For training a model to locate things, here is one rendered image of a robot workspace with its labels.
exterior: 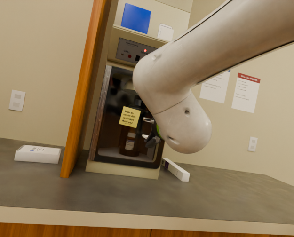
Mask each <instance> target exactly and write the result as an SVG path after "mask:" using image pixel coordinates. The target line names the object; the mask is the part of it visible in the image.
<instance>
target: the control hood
mask: <svg viewBox="0 0 294 237"><path fill-rule="evenodd" d="M119 38H123V39H127V40H131V41H134V42H137V43H141V44H144V45H147V46H150V47H155V48H160V47H162V46H164V45H165V44H167V43H169V42H170V41H168V40H164V39H161V38H157V37H154V36H151V35H148V34H145V33H142V32H138V31H135V30H131V29H129V28H125V27H122V26H119V25H116V24H114V25H112V30H111V38H110V43H109V49H108V55H107V59H108V60H110V61H114V62H118V63H122V64H126V65H130V66H134V67H135V66H136V65H137V64H135V63H131V62H127V61H124V60H120V59H117V58H116V53H117V48H118V43H119Z"/></svg>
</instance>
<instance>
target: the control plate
mask: <svg viewBox="0 0 294 237"><path fill-rule="evenodd" d="M145 49H146V50H147V51H146V52H144V50H145ZM157 49H158V48H155V47H150V46H147V45H144V44H141V43H137V42H134V41H131V40H127V39H123V38H119V43H118V48H117V53H116V58H117V59H120V60H124V61H127V62H131V63H135V64H137V63H138V61H135V58H136V55H138V56H140V59H139V61H140V60H141V59H142V58H143V57H144V56H146V55H148V54H150V53H151V52H153V51H155V50H157ZM121 53H123V54H124V55H121ZM128 55H131V56H132V57H131V58H128Z"/></svg>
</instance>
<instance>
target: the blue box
mask: <svg viewBox="0 0 294 237"><path fill-rule="evenodd" d="M150 18H151V11H149V10H146V9H144V8H140V7H137V6H134V5H131V4H128V3H125V7H124V12H123V16H122V21H121V26H122V27H125V28H129V29H131V30H135V31H138V32H142V33H145V34H147V33H148V28H149V23H150Z"/></svg>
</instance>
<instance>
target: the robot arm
mask: <svg viewBox="0 0 294 237"><path fill-rule="evenodd" d="M293 44H294V0H226V1H225V2H224V3H222V4H221V5H220V6H219V7H217V8H216V9H215V10H213V11H212V12H211V13H209V14H208V15H207V16H205V17H204V18H203V19H201V20H200V21H199V22H197V23H196V24H194V25H193V26H192V27H191V28H189V29H188V30H186V31H185V32H183V33H182V34H180V35H179V36H177V37H176V38H175V39H173V40H172V41H170V42H169V43H167V44H165V45H164V46H162V47H160V48H158V49H157V50H155V51H153V52H151V53H150V54H148V55H146V56H144V57H143V58H142V59H141V60H140V61H139V62H138V63H137V65H136V66H135V68H134V71H133V78H132V80H133V86H134V89H135V91H136V92H137V94H138V95H139V96H140V98H141V99H142V101H143V102H144V104H145V105H146V106H147V108H148V109H149V111H150V112H151V114H152V116H153V117H152V119H151V132H150V134H149V135H142V137H144V138H145V139H144V142H147V143H146V145H145V147H146V148H153V147H154V146H155V145H157V144H158V143H161V140H160V139H162V140H164V141H166V143H167V144H168V146H169V147H170V148H172V149H173V150H175V151H177V152H179V153H183V154H192V153H196V152H198V151H200V150H202V149H203V148H204V147H205V146H206V145H207V144H208V142H209V141H210V138H211V135H212V124H211V121H210V119H209V117H208V116H207V114H206V113H205V112H204V110H203V109H202V107H201V106H200V104H199V103H198V101H197V99H196V98H195V96H194V94H193V93H192V91H191V88H192V87H194V86H196V85H200V84H202V83H204V82H206V81H208V80H210V79H212V78H214V77H216V76H218V75H220V74H222V73H225V72H227V71H229V70H231V69H233V68H236V67H238V66H240V65H243V64H245V63H247V62H249V61H252V60H254V59H257V58H259V57H261V56H264V55H267V54H269V53H272V52H274V51H277V50H279V49H282V48H285V47H287V46H290V45H293Z"/></svg>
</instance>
